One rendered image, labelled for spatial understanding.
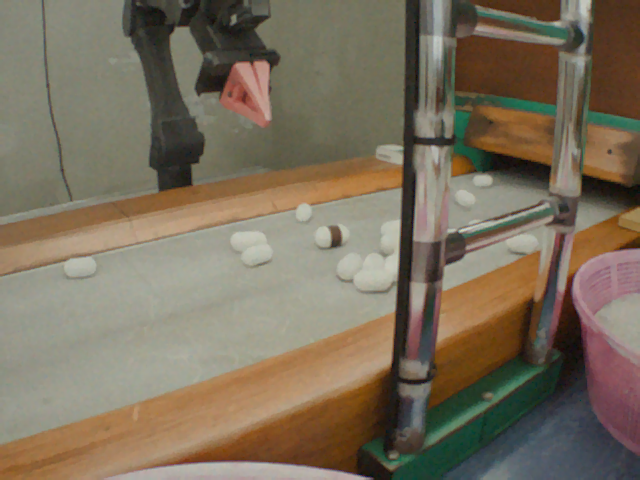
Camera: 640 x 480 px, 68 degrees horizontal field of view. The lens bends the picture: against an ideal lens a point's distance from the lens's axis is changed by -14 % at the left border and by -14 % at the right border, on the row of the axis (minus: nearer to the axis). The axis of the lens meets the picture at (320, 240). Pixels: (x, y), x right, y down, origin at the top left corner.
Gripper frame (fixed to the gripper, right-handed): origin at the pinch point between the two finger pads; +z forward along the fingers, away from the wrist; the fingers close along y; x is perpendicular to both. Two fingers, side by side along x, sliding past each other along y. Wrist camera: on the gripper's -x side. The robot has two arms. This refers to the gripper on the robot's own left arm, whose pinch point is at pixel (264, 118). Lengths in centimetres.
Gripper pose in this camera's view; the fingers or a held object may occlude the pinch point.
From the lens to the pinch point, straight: 64.1
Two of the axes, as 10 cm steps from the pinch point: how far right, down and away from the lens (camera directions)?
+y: 8.1, -2.1, 5.5
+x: -3.8, 5.5, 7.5
